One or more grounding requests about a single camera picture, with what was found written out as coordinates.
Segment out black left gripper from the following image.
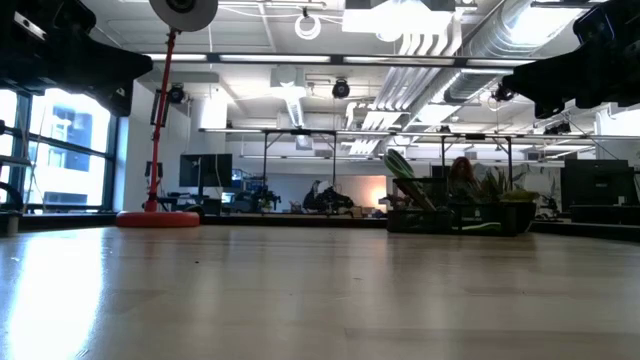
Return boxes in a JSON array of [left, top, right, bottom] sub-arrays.
[[0, 0, 154, 118]]

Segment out black aluminium table frame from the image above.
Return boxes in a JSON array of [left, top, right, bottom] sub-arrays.
[[0, 211, 640, 242]]

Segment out potted succulent plant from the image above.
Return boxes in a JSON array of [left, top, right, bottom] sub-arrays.
[[477, 168, 541, 235]]

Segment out red desk lamp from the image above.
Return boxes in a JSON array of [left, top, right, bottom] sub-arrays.
[[115, 0, 219, 229]]

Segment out large black background monitor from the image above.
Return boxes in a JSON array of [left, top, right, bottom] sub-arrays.
[[559, 159, 640, 225]]

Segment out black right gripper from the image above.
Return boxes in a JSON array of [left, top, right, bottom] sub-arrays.
[[501, 0, 640, 120]]

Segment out green-handled scissors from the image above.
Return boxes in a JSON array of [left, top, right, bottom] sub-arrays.
[[383, 148, 437, 211]]

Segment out silver ventilation duct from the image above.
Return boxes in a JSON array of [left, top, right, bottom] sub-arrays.
[[442, 0, 556, 104]]

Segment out black mesh desk organizer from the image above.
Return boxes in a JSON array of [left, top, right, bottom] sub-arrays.
[[387, 175, 519, 237]]

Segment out black metal background frame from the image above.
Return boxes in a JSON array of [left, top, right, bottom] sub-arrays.
[[439, 133, 514, 191], [262, 128, 339, 216]]

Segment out white cable coil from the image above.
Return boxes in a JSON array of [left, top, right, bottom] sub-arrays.
[[293, 13, 323, 41]]

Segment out large window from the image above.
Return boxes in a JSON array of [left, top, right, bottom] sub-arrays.
[[0, 87, 119, 211]]

